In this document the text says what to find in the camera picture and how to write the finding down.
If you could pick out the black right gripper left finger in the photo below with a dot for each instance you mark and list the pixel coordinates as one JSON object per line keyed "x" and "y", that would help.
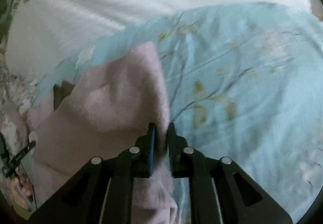
{"x": 101, "y": 191}

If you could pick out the mauve knit garment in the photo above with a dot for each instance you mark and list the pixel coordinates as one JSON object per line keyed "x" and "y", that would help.
{"x": 109, "y": 108}

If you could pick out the white floral pillow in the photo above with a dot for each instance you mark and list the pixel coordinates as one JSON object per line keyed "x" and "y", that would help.
{"x": 16, "y": 100}

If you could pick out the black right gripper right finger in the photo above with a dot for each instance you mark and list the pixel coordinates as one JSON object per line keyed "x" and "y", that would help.
{"x": 219, "y": 190}

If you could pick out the light blue floral quilt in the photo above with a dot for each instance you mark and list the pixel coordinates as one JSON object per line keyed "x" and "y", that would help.
{"x": 243, "y": 81}

